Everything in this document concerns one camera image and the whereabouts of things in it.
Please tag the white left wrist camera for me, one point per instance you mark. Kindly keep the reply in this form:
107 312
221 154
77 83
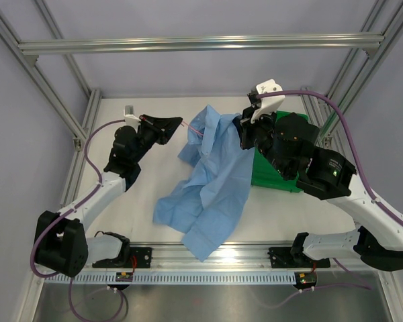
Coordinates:
130 118

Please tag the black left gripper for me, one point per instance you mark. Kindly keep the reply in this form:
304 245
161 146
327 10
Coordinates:
163 129

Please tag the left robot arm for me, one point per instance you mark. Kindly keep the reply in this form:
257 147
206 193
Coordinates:
60 243

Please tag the aluminium top crossbar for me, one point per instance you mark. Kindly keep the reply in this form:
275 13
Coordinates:
359 40

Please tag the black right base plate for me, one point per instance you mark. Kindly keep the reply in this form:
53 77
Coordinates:
281 257

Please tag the pink wire hanger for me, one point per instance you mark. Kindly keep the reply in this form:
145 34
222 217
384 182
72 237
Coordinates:
194 130

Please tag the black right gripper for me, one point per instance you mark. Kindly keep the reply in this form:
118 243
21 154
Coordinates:
247 128

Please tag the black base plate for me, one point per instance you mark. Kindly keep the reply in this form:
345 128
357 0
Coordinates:
281 257
140 256

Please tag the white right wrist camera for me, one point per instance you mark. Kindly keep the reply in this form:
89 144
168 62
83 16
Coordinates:
265 105

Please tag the aluminium left frame post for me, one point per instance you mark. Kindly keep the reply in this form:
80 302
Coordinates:
79 130

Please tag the aluminium front rail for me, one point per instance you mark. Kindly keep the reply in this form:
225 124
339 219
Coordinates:
231 256

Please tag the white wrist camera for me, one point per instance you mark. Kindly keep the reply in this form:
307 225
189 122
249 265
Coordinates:
265 105
130 118

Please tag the white slotted cable duct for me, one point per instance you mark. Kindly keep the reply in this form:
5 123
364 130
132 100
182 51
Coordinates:
183 278

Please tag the aluminium right frame post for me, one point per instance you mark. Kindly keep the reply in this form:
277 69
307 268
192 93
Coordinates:
368 88

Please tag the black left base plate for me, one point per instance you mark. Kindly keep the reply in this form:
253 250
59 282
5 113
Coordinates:
140 256

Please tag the blue shirt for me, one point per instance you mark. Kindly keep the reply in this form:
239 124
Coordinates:
206 207

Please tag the aluminium frame post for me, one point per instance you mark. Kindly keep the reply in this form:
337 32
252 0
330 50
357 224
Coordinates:
368 88
79 130

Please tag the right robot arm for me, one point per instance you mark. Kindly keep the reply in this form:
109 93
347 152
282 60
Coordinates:
377 239

